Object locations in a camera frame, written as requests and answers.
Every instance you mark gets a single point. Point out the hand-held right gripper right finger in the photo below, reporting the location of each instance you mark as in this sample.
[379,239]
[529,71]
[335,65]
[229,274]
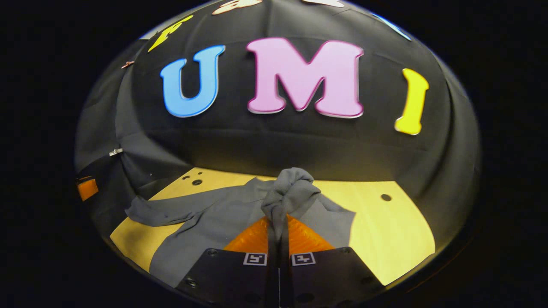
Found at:
[325,278]

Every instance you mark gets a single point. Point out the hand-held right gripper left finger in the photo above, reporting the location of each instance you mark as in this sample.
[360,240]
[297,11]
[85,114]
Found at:
[231,278]

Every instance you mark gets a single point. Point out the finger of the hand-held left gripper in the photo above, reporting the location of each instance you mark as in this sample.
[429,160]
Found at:
[87,189]

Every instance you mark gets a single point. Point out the grey collared shirt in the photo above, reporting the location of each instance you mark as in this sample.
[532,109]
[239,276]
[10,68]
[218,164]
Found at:
[214,222]

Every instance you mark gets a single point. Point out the silver metal clip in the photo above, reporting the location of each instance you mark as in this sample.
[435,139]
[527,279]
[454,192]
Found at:
[115,152]

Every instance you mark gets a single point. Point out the copper metal clip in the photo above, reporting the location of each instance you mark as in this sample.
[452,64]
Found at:
[127,64]

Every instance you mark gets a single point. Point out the black backdrop cloth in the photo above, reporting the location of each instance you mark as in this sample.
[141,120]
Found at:
[299,141]

